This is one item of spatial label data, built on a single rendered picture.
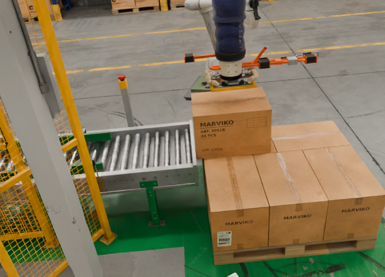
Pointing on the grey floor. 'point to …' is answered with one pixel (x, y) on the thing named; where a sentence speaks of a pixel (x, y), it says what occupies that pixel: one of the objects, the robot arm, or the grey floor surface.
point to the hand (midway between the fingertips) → (258, 8)
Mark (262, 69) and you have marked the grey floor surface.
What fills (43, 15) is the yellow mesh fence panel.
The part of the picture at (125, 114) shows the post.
